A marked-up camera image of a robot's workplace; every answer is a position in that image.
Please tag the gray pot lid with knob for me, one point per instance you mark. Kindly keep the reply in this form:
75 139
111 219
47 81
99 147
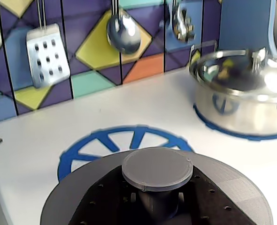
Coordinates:
157 168

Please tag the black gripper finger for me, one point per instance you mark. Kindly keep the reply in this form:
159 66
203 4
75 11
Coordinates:
105 206
211 206

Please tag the glass and steel pot lid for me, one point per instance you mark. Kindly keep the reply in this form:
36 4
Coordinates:
234 75

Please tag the blue wooden toy kitchen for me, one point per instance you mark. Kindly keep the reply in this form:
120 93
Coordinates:
152 112

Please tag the steel serving spoon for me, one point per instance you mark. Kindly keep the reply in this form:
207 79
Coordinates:
182 23

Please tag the shiny steel pot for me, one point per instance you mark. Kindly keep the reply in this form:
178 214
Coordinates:
246 114

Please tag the steel slotted spatula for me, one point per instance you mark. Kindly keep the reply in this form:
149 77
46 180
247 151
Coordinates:
48 61

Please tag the steel ladle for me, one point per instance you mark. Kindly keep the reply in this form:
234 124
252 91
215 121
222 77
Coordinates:
124 32

